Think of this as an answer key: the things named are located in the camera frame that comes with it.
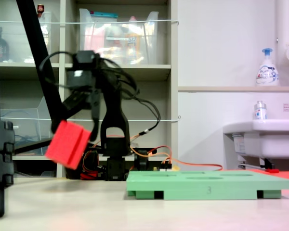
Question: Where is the dark glass bottle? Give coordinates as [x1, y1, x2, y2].
[0, 26, 10, 63]

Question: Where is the white wall pipe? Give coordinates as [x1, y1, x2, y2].
[275, 0, 289, 87]

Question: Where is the white sink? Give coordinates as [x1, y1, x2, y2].
[223, 119, 289, 160]

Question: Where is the red tipped metal rod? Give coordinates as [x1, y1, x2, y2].
[238, 163, 280, 174]

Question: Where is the red cross columnar block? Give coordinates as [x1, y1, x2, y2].
[45, 120, 92, 171]

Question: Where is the yellow label bottle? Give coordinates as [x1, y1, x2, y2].
[125, 16, 142, 64]

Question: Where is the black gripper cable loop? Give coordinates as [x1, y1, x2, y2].
[39, 51, 74, 89]

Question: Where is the black twin motor cable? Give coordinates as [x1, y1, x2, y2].
[100, 57, 161, 136]

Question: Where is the sink sticker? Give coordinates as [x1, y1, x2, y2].
[233, 133, 246, 154]

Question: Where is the pink packet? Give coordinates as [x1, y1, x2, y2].
[83, 26, 105, 64]

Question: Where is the green shape sorting board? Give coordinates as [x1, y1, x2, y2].
[126, 170, 289, 201]

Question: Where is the blue topped bag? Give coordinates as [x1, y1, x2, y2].
[90, 11, 118, 23]

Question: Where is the notched black stack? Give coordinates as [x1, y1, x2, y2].
[0, 120, 15, 218]

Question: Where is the white shelf cord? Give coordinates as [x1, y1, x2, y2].
[0, 115, 182, 122]
[0, 19, 180, 26]

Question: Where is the orange cable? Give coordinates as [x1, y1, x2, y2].
[129, 133, 223, 172]

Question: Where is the empty clear plastic bin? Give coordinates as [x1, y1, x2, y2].
[0, 96, 58, 154]

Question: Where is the clear bin with packets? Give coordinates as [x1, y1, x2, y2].
[79, 8, 159, 65]

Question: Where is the small clear sanitizer bottle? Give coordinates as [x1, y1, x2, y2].
[254, 100, 267, 120]

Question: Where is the black tripod brace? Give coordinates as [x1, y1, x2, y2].
[13, 136, 54, 155]

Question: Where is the circuit board with wires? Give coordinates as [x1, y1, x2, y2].
[153, 160, 179, 172]

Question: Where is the white blue soap pump bottle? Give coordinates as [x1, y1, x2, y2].
[256, 48, 280, 87]

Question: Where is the clear bin with dark bottle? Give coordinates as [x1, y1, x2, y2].
[0, 11, 53, 64]

